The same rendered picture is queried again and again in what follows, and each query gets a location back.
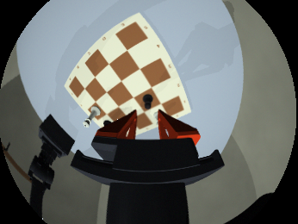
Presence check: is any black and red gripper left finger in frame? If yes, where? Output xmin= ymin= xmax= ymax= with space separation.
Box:
xmin=95 ymin=109 xmax=137 ymax=140

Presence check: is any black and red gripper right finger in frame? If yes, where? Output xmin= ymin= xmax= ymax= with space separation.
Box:
xmin=158 ymin=109 xmax=201 ymax=145

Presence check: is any brown and cream chessboard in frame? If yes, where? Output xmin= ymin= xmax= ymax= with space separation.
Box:
xmin=65 ymin=13 xmax=191 ymax=135

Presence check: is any black pawn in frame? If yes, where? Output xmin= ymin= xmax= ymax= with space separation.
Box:
xmin=143 ymin=94 xmax=153 ymax=109

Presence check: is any white pawn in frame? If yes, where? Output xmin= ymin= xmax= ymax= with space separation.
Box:
xmin=153 ymin=112 xmax=158 ymax=126

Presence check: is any black chess king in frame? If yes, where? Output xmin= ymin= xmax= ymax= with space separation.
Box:
xmin=103 ymin=120 xmax=111 ymax=126

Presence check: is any white chess queen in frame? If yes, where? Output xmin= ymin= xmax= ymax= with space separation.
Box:
xmin=83 ymin=106 xmax=101 ymax=128

